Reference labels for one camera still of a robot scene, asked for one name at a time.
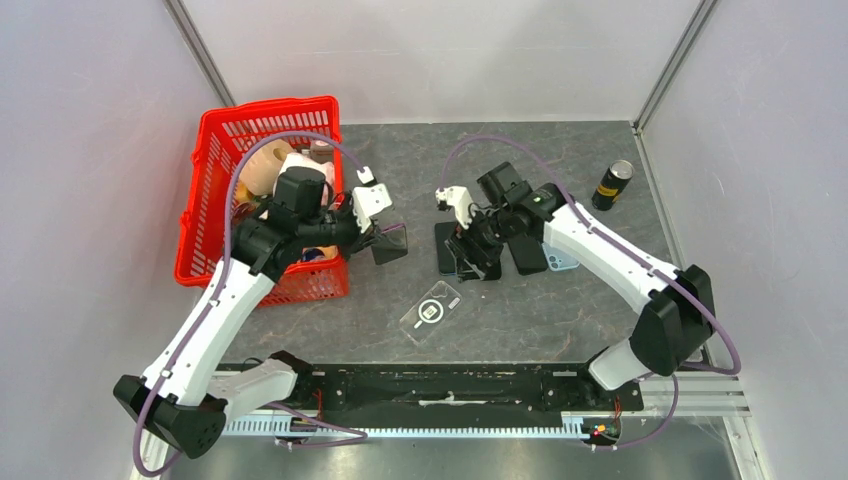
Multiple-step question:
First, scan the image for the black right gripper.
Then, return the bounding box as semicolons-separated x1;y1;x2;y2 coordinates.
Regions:
444;203;515;284

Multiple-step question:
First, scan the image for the blue smartphone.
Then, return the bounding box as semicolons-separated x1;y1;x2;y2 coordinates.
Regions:
434;221;457;276

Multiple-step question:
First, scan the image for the black smartphone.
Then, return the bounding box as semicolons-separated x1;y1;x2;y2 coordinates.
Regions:
507;235;549;276

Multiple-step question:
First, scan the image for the light blue phone case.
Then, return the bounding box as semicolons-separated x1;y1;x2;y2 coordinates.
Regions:
542;243;580;272

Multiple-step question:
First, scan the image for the clear phone case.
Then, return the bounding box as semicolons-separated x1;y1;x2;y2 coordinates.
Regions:
399;280;462;344

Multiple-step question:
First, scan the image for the black phone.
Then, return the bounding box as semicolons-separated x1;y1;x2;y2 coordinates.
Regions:
472;261;502;281

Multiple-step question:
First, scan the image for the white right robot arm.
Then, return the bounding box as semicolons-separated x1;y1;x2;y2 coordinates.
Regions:
435;162;715;409

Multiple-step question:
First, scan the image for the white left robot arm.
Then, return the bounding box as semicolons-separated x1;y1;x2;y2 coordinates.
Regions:
113;167;392;459

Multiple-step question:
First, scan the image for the round bread bun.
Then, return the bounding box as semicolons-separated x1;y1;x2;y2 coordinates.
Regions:
300;246;339;263

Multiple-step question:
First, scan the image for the red plastic shopping basket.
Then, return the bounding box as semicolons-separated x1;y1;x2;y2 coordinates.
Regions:
174;95;349;307

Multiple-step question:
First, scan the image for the white paper bag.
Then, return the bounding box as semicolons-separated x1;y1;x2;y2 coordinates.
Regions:
278;152;336;190

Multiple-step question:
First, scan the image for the beige toilet paper roll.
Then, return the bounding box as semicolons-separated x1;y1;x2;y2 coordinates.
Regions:
239;139;295;196

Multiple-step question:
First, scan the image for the black and yellow drink can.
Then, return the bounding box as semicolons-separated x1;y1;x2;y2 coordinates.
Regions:
591;159;635;211

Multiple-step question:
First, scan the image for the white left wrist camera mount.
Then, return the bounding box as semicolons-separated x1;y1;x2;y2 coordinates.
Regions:
351;166;393;234

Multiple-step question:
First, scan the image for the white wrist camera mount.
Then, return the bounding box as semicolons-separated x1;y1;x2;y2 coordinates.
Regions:
435;186;473;230
351;166;393;234

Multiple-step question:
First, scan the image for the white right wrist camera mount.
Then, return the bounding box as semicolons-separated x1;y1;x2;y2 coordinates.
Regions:
435;186;473;230

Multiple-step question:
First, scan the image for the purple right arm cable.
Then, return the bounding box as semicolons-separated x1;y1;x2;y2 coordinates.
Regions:
438;134;743;453

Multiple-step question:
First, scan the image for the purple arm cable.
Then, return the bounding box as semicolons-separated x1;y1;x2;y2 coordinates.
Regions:
438;134;743;453
132;131;376;478

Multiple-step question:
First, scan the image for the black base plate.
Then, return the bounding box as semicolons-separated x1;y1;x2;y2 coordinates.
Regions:
264;360;645;429

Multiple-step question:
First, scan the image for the white cable duct rail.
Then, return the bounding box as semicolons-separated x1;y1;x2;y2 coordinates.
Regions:
222;412;590;440

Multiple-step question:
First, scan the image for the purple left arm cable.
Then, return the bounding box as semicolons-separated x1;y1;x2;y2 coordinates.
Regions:
132;131;376;478

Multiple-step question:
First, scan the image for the aluminium frame post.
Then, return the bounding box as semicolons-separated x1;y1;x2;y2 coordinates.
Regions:
632;0;719;135

